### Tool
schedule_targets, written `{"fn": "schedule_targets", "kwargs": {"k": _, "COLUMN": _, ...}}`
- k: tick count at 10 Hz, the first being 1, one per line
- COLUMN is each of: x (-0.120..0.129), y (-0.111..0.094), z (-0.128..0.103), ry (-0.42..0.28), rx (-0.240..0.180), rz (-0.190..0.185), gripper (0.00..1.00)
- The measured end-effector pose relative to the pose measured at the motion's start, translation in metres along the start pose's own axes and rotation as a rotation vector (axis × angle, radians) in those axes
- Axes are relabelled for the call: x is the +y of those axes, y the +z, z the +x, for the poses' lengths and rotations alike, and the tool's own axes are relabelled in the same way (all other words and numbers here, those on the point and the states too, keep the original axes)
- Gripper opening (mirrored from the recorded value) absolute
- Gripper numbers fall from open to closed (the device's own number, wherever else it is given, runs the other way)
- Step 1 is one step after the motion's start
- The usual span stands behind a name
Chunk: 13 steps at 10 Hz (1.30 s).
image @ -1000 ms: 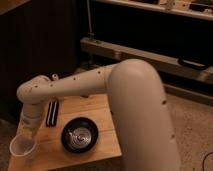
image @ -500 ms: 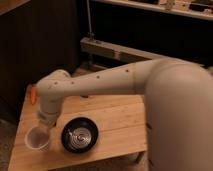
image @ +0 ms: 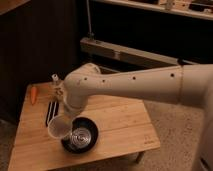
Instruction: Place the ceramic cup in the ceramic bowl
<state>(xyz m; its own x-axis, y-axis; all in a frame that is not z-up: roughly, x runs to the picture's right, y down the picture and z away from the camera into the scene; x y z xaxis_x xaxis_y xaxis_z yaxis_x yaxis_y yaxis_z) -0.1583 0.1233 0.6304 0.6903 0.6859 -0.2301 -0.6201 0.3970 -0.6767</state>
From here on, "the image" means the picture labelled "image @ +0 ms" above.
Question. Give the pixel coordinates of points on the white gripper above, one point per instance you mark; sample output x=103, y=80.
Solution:
x=70, y=111

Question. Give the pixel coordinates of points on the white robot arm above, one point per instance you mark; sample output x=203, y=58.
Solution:
x=190, y=85

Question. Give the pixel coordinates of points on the black ceramic bowl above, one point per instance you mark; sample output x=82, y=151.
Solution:
x=83, y=137

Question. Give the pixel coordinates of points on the black rectangular bar object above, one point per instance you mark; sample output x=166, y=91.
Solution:
x=52, y=111

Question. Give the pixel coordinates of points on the orange carrot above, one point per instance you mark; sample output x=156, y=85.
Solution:
x=33, y=94

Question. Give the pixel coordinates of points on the wooden table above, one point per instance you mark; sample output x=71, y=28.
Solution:
x=124, y=128

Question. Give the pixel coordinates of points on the metal vertical pole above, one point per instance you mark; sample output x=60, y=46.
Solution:
x=90, y=32

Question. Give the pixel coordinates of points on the wooden shelf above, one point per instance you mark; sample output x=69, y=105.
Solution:
x=157, y=8

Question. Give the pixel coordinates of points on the black case handle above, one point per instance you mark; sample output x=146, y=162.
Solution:
x=181, y=62

